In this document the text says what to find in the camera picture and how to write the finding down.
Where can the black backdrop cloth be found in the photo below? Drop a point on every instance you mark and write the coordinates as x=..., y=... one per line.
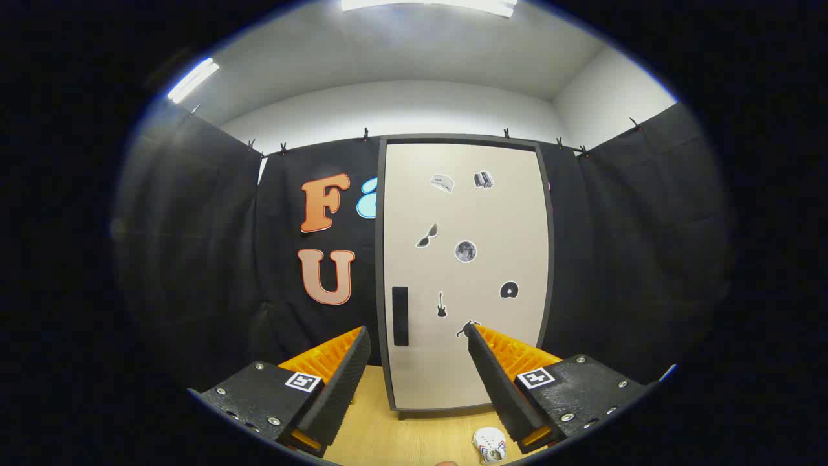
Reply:
x=634, y=259

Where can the white canvas shoe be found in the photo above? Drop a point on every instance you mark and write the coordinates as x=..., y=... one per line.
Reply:
x=490, y=445

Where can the dark grey shoe cabinet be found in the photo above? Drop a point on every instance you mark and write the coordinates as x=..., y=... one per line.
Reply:
x=380, y=259

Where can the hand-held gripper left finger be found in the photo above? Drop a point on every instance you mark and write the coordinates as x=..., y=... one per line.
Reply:
x=336, y=388

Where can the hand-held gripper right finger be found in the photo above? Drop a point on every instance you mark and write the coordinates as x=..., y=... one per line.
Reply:
x=498, y=388

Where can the row of black cloth clips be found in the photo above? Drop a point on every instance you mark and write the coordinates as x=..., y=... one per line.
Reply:
x=365, y=135

